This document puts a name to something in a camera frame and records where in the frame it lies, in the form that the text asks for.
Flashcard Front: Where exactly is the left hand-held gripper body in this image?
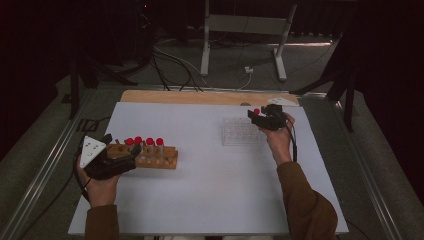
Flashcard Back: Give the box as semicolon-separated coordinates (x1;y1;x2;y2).
78;135;138;181

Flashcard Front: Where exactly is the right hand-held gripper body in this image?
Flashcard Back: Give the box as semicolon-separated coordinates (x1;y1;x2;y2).
258;97;300;131

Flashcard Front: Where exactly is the clear plastic tube rack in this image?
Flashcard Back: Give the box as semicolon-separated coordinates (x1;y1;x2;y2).
221;115;268;147

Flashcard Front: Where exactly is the wooden test tube rack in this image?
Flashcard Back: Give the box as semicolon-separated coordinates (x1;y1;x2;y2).
106;141;179;170

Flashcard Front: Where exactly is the person's left hand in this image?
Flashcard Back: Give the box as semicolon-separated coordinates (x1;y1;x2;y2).
76;159;121;209

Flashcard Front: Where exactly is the person's right hand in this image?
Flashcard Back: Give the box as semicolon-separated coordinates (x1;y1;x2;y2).
260;114;296;167

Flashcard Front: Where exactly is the black tripod stand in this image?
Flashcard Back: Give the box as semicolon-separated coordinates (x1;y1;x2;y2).
68;49;139;120
289;33;356;133

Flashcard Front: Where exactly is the wooden board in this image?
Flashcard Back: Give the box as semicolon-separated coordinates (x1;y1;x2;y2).
119;89;299;107

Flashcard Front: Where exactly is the black equipment rack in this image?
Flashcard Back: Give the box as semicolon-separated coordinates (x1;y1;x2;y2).
131;0;158;66

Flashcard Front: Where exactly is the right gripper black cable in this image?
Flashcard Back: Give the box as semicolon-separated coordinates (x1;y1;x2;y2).
286;118;299;164

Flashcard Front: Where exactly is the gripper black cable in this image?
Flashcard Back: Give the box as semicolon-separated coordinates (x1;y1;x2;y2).
72;143;92;204
286;118;299;164

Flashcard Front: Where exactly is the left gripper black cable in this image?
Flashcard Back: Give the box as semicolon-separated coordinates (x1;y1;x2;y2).
72;143;92;204

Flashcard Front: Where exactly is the white adapter cable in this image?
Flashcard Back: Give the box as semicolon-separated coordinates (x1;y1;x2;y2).
237;72;253;91

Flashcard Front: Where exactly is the thin black floor cable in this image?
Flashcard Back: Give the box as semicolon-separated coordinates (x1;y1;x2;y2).
16;115;113;240

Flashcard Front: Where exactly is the metal floor rail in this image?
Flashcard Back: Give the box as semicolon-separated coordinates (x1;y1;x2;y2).
0;88;96;240
333;99;406;240

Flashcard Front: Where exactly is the black floor cable bundle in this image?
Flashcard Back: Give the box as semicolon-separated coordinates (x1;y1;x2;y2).
150;49;204;93

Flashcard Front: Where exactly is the white metal table frame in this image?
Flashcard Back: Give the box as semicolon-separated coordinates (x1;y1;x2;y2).
199;0;298;82

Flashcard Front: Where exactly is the grey floor cable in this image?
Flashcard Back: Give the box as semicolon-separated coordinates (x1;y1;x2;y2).
153;44;214;89

